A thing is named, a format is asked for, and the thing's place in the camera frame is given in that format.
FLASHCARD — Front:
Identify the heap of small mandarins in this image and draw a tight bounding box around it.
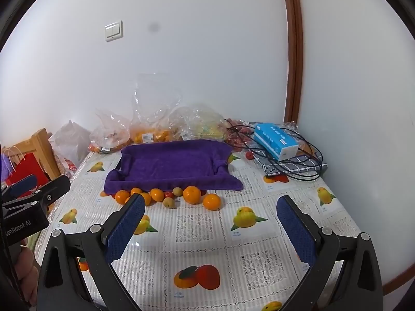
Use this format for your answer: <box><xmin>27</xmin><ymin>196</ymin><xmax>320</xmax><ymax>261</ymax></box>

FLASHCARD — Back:
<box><xmin>131</xmin><ymin>128</ymin><xmax>172</xmax><ymax>144</ymax></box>

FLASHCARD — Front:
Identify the tall clear plastic bag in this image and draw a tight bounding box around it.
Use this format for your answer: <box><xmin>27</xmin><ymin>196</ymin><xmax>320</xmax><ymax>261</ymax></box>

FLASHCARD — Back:
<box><xmin>130</xmin><ymin>73</ymin><xmax>184</xmax><ymax>145</ymax></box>

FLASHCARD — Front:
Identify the white light switch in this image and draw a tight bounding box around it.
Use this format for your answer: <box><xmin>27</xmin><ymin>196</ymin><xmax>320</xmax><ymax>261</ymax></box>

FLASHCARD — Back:
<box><xmin>104</xmin><ymin>20</ymin><xmax>124</xmax><ymax>42</ymax></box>

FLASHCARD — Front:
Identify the black cable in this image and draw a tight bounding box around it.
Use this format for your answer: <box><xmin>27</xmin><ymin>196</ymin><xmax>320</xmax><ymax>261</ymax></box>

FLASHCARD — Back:
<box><xmin>225</xmin><ymin>118</ymin><xmax>325</xmax><ymax>181</ymax></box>

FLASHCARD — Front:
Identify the white plastic bag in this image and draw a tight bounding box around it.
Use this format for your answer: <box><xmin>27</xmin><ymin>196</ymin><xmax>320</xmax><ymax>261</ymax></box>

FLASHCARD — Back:
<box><xmin>49</xmin><ymin>120</ymin><xmax>91</xmax><ymax>172</ymax></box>

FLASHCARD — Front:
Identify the fruit-print tablecloth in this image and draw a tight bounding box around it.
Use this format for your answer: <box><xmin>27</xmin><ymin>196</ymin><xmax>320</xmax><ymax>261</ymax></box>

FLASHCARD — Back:
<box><xmin>31</xmin><ymin>149</ymin><xmax>365</xmax><ymax>311</ymax></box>

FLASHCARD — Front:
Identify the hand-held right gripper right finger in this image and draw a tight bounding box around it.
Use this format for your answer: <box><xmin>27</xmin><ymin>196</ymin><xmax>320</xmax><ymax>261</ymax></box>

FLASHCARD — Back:
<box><xmin>276</xmin><ymin>195</ymin><xmax>385</xmax><ymax>311</ymax></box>

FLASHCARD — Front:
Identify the brown wooden door frame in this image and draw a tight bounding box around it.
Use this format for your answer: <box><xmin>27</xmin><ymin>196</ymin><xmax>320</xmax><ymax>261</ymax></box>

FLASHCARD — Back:
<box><xmin>280</xmin><ymin>0</ymin><xmax>303</xmax><ymax>124</ymax></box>

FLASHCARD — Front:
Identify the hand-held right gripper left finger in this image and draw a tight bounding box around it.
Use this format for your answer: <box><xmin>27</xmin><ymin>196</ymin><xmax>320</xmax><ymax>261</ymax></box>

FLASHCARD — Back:
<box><xmin>37</xmin><ymin>194</ymin><xmax>146</xmax><ymax>311</ymax></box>

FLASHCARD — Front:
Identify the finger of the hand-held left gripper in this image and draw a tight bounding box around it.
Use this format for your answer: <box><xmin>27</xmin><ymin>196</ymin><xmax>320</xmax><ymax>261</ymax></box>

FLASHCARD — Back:
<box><xmin>2</xmin><ymin>174</ymin><xmax>38</xmax><ymax>199</ymax></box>
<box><xmin>32</xmin><ymin>175</ymin><xmax>71</xmax><ymax>215</ymax></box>

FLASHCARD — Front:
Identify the blue tissue box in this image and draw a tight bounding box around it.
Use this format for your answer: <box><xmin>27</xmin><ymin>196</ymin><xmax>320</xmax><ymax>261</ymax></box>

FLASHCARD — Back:
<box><xmin>253</xmin><ymin>122</ymin><xmax>300</xmax><ymax>162</ymax></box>

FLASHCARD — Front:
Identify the pile of red cherry tomatoes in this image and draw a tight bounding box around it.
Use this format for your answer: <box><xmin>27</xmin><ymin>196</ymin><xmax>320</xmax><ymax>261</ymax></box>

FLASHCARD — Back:
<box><xmin>224</xmin><ymin>118</ymin><xmax>260</xmax><ymax>152</ymax></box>

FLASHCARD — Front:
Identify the person's left hand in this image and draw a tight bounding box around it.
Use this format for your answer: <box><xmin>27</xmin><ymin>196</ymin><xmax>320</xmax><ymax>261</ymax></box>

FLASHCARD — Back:
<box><xmin>14</xmin><ymin>238</ymin><xmax>41</xmax><ymax>304</ymax></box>

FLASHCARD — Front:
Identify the clear bag of yellow fruit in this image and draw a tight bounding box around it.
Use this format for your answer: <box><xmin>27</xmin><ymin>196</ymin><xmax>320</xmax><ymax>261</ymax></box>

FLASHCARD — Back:
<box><xmin>169</xmin><ymin>103</ymin><xmax>229</xmax><ymax>143</ymax></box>

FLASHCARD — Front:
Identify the red paper bag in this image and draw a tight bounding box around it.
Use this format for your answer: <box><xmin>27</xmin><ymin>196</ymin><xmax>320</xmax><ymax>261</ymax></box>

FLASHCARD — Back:
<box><xmin>3</xmin><ymin>146</ymin><xmax>51</xmax><ymax>198</ymax></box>

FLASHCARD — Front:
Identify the purple towel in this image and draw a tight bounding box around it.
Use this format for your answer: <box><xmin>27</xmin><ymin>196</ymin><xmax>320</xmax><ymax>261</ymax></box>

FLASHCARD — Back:
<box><xmin>104</xmin><ymin>139</ymin><xmax>244</xmax><ymax>195</ymax></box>

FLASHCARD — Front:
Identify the clear bag of mixed fruit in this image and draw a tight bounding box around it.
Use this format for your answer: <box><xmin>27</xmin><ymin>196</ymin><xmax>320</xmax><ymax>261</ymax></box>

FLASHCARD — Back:
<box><xmin>88</xmin><ymin>109</ymin><xmax>132</xmax><ymax>154</ymax></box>

